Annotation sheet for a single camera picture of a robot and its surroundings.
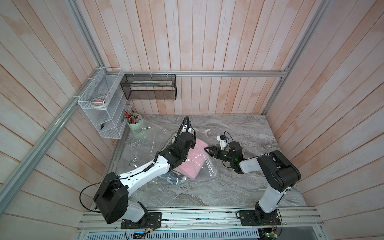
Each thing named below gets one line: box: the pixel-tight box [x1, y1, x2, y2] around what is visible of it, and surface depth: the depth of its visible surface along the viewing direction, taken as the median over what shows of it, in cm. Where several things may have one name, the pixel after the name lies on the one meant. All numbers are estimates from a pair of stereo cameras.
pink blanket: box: [175, 138, 208, 179], surface depth 76 cm
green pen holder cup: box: [126, 113, 143, 135], surface depth 99 cm
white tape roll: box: [91, 98, 107, 109], surface depth 75 cm
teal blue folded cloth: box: [160, 170, 187, 186], surface depth 82 cm
